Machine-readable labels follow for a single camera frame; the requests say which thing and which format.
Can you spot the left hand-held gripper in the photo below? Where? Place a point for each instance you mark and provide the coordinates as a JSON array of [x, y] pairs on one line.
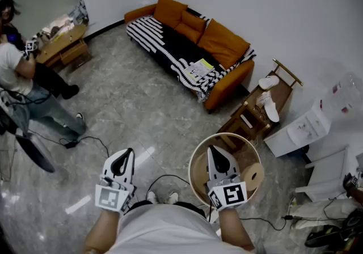
[[106, 197]]

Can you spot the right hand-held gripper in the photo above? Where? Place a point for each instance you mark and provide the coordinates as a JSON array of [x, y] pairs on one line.
[[232, 194]]

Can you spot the orange sofa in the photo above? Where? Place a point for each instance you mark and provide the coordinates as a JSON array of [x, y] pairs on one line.
[[232, 82]]

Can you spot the yellow and white booklet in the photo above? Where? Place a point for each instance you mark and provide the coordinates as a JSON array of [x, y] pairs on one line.
[[198, 70]]

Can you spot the person's right forearm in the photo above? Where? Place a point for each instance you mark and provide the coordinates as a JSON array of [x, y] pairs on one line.
[[231, 227]]

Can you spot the person's left forearm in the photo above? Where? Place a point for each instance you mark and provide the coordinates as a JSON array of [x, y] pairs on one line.
[[99, 230]]

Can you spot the round glass side table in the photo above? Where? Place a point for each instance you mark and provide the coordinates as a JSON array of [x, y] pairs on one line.
[[246, 153]]

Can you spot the beige round disc base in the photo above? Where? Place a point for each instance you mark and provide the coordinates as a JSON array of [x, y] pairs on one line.
[[200, 173]]

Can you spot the person's left shoe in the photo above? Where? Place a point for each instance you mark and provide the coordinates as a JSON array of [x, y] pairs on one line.
[[153, 197]]

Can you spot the person's shoe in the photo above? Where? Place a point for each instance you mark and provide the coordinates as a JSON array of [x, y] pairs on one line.
[[172, 197], [153, 197]]

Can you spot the person's black trousers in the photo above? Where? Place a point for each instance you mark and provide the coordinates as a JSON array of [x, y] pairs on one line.
[[190, 207]]

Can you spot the dark red booklet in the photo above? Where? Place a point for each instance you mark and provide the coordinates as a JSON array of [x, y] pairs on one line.
[[246, 121]]

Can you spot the person's right shoe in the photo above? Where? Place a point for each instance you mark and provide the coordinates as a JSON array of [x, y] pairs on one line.
[[172, 197]]

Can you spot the white water dispenser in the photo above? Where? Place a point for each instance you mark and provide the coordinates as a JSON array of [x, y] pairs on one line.
[[283, 139]]

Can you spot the person's white shirt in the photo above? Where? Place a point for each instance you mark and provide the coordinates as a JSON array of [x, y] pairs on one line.
[[164, 233]]

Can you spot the white slipper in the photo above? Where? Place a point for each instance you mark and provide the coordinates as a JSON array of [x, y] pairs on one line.
[[269, 82], [272, 111]]

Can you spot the wooden side table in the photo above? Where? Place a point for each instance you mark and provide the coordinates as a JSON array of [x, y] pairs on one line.
[[283, 94]]

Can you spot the white sink cabinet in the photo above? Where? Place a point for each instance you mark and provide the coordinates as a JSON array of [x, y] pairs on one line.
[[329, 167]]

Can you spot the large orange cushion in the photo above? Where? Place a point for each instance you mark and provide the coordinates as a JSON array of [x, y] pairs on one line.
[[222, 44], [168, 10]]

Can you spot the black white striped blanket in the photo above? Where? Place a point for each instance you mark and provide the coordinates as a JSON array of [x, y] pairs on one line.
[[175, 46]]

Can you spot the wooden oval table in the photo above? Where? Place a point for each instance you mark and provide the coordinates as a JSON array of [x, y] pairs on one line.
[[65, 40]]

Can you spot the clear water bottle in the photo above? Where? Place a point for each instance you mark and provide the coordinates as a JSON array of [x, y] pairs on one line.
[[346, 94]]

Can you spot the small orange cushion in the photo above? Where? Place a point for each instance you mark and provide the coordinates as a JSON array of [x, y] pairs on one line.
[[190, 27]]

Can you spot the clear plastic bag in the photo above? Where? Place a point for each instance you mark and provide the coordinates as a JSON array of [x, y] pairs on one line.
[[58, 24]]

